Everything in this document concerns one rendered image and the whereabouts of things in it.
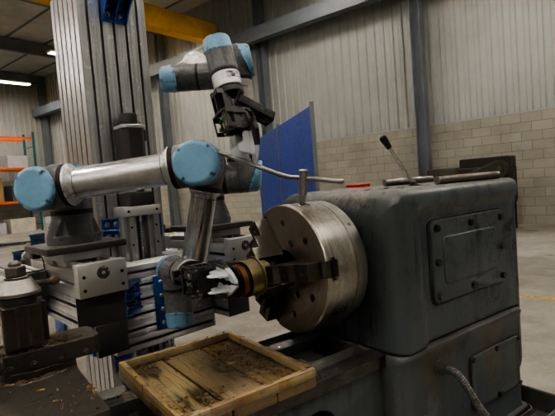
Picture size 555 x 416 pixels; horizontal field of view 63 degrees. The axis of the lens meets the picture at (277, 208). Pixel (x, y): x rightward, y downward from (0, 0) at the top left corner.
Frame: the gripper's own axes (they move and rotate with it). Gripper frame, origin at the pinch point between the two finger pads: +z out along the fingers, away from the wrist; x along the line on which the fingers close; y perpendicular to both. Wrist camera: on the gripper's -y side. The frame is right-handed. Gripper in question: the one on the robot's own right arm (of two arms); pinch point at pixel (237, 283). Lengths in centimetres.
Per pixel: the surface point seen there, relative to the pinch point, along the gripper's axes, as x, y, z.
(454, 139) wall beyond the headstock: 92, -911, -544
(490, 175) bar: 19, -77, 15
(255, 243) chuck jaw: 7.2, -9.7, -6.7
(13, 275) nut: 8.1, 41.3, -9.3
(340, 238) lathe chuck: 7.5, -21.9, 10.4
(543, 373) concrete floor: -108, -235, -48
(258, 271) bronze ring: 1.7, -5.3, 0.5
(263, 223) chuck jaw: 11.5, -14.0, -9.0
